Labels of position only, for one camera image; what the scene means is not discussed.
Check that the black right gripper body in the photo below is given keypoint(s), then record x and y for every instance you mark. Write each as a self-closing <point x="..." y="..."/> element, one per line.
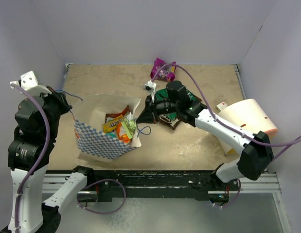
<point x="161" y="107"/>

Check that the yellow candy packet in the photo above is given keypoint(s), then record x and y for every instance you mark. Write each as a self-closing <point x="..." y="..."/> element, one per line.
<point x="112" y="124"/>

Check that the brown sea salt chips bag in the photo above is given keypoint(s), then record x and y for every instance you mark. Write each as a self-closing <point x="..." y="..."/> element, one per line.
<point x="172" y="123"/>

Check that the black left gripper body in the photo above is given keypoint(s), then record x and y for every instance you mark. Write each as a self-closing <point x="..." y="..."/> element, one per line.
<point x="58" y="105"/>

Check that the red snack packet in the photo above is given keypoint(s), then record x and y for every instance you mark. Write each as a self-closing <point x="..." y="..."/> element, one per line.
<point x="109" y="117"/>

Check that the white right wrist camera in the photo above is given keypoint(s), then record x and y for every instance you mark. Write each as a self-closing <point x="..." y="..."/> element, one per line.
<point x="150" y="87"/>

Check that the cream cylindrical appliance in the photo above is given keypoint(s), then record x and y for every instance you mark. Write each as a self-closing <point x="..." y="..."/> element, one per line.
<point x="248" y="115"/>

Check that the white green snack packet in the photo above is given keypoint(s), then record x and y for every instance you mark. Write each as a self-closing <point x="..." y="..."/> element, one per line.
<point x="129" y="124"/>

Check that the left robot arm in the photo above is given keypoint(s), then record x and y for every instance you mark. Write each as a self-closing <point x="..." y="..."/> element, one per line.
<point x="37" y="120"/>

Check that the small green white box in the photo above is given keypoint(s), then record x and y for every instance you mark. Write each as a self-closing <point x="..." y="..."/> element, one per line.
<point x="221" y="106"/>

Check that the green snack box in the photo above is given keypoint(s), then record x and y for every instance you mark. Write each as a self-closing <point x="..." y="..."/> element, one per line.
<point x="163" y="95"/>

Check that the blue checkered paper bag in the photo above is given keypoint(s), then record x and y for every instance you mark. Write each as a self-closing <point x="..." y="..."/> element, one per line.
<point x="88" y="118"/>

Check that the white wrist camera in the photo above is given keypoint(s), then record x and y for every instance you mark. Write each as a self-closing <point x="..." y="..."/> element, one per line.
<point x="29" y="82"/>
<point x="150" y="87"/>

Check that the orange snack packet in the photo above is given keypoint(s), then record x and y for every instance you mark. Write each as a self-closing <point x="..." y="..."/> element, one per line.
<point x="121" y="134"/>

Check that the purple candy snack bag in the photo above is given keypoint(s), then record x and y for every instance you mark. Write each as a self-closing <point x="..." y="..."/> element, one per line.
<point x="166" y="74"/>

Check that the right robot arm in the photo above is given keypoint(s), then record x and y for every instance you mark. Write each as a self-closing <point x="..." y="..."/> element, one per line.
<point x="254" y="149"/>

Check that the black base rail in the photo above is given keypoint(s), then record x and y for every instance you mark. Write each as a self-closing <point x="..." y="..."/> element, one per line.
<point x="159" y="184"/>

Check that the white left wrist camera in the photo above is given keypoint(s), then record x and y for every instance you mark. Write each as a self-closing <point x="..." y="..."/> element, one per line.
<point x="29" y="82"/>

